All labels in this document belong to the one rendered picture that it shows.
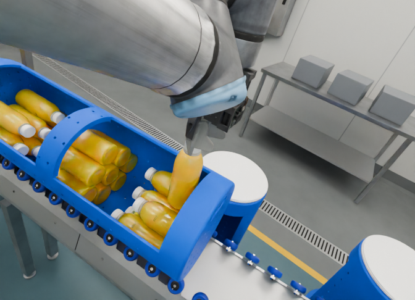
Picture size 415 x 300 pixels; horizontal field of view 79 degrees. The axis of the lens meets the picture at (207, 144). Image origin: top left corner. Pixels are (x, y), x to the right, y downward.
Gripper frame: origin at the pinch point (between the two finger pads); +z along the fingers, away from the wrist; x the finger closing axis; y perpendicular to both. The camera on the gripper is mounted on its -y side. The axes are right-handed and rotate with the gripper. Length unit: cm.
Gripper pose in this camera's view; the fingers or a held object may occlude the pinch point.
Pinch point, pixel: (193, 144)
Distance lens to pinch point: 56.2
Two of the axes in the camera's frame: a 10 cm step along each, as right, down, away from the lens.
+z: -2.5, 7.9, 5.6
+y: 8.5, 4.5, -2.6
